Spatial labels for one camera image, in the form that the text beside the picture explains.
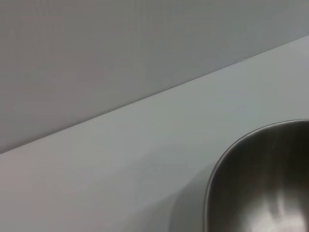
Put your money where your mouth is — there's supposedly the stainless steel mixing bowl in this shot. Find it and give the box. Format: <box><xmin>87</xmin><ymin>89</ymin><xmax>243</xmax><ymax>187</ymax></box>
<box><xmin>203</xmin><ymin>118</ymin><xmax>309</xmax><ymax>232</ymax></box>

